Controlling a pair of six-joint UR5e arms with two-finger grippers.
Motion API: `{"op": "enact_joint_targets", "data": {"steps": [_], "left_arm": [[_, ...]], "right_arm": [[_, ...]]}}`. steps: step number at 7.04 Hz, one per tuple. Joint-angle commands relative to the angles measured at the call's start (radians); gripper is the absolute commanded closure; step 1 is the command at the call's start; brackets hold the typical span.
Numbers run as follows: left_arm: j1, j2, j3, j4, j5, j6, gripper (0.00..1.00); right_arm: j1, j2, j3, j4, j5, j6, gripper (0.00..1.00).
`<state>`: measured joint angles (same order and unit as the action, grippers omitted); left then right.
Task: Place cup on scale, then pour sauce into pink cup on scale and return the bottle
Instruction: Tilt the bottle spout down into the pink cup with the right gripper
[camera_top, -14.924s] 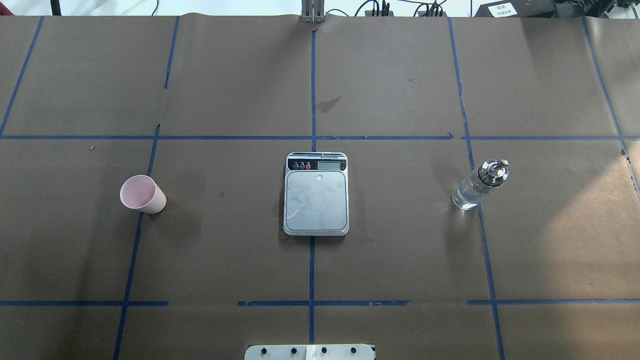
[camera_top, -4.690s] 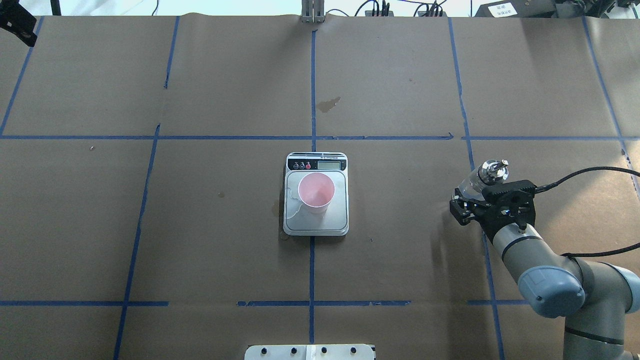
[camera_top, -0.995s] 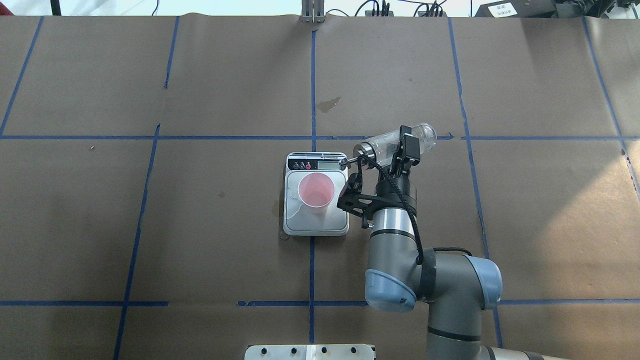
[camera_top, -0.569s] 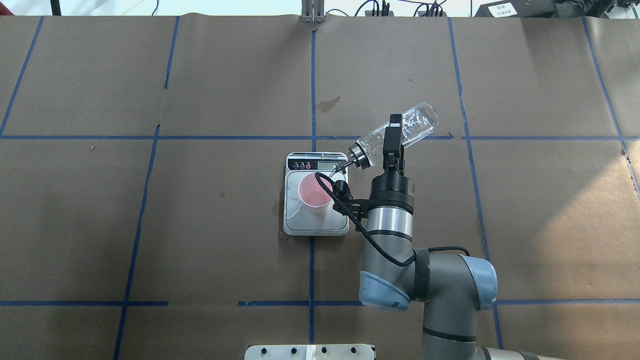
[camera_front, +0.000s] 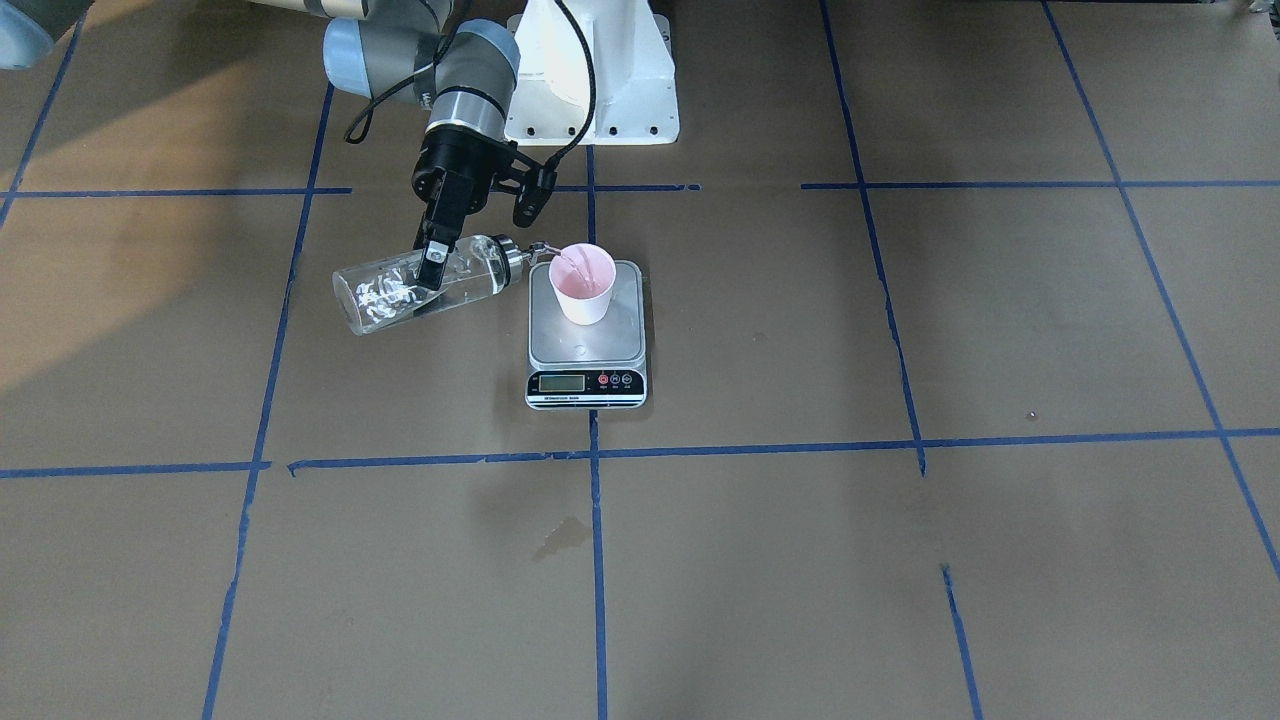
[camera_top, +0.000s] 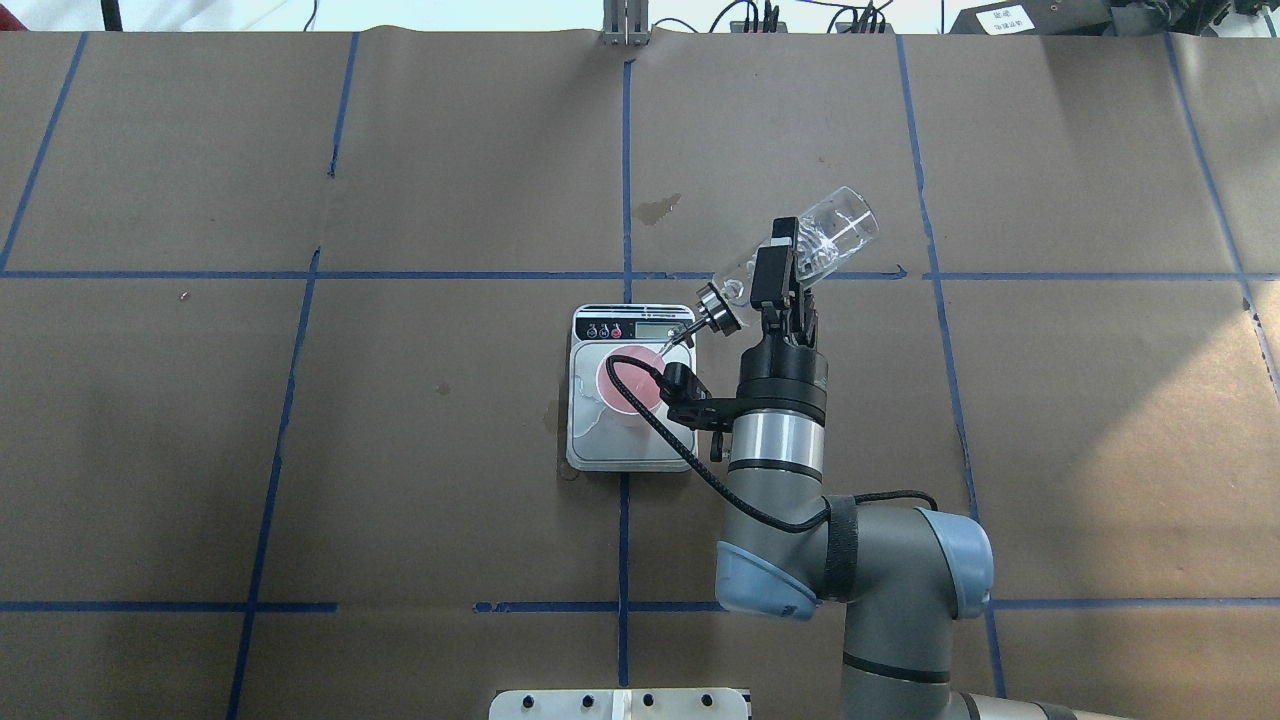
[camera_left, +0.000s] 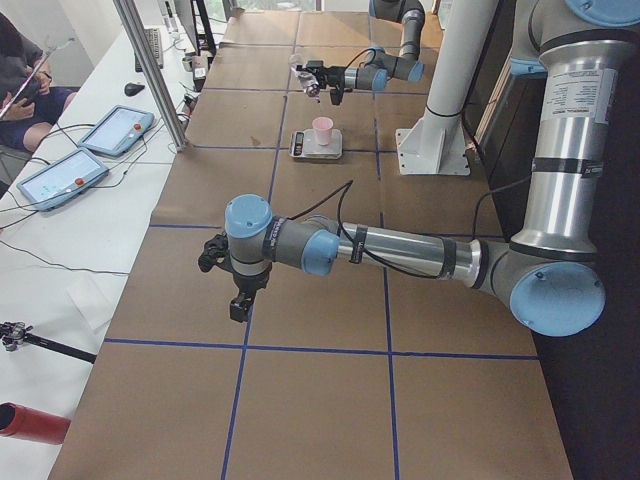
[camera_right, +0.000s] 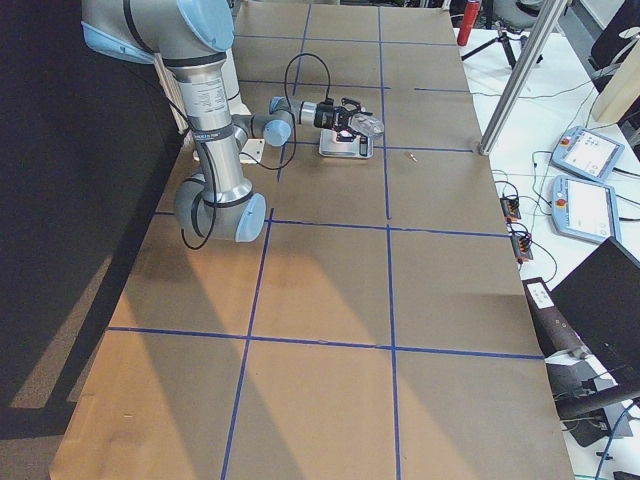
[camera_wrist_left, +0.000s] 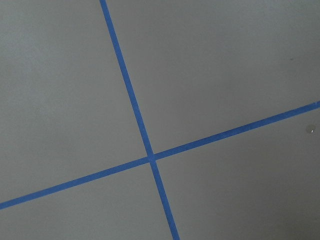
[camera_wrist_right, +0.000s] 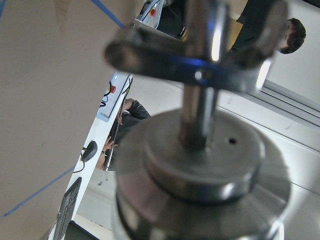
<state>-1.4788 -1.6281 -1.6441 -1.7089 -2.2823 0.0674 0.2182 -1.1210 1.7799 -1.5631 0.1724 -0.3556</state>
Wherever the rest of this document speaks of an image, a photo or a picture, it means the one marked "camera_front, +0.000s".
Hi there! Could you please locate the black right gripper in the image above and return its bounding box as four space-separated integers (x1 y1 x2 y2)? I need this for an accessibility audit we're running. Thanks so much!
411 126 516 291

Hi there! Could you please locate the glass sauce dispenser bottle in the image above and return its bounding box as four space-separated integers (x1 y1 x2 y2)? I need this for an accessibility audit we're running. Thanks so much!
332 234 566 337

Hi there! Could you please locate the pink plastic cup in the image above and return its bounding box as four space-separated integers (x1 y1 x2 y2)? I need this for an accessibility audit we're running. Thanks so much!
548 243 617 325

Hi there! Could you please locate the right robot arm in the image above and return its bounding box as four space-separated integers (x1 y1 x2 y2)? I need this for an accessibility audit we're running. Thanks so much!
76 1 556 290

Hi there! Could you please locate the digital kitchen scale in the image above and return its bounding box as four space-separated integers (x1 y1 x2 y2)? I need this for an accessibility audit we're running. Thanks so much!
525 261 649 410

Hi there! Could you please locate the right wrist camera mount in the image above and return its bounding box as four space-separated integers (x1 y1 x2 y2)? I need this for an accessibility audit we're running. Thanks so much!
490 143 561 229

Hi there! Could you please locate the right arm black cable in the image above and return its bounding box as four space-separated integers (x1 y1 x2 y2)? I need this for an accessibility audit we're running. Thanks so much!
346 0 598 167

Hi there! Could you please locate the white pedestal column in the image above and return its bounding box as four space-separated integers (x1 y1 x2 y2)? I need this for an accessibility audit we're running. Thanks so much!
506 1 681 146

